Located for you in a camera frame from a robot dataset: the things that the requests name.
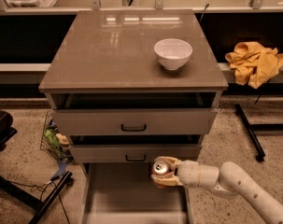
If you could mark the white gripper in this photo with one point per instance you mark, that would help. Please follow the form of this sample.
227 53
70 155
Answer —
188 172

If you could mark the red coke can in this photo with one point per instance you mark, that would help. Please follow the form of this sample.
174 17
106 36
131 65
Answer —
160 167

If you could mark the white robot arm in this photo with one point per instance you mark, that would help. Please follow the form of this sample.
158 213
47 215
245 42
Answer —
227 181

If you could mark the open bottom drawer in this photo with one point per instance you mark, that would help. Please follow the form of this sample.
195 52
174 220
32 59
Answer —
123 193

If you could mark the grey drawer cabinet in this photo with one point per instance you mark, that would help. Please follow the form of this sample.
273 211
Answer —
107 61

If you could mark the black metal stand leg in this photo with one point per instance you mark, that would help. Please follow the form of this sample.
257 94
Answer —
252 129

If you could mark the white ceramic bowl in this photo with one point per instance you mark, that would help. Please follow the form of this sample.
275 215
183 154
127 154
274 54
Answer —
172 53

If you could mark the yellow crumpled cloth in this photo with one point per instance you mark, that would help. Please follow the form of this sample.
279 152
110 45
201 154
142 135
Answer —
254 64

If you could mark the black chair base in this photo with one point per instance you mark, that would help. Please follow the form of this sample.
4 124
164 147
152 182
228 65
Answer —
24 162

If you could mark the top drawer with black handle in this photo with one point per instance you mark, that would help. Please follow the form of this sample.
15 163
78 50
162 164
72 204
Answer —
134 121

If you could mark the drawer with black handle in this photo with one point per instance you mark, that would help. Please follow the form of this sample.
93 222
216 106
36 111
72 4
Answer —
132 153
134 121

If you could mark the middle drawer with black handle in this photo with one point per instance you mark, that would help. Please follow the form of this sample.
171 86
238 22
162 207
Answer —
132 153

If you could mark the wire basket with items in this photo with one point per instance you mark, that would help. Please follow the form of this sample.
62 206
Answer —
52 141

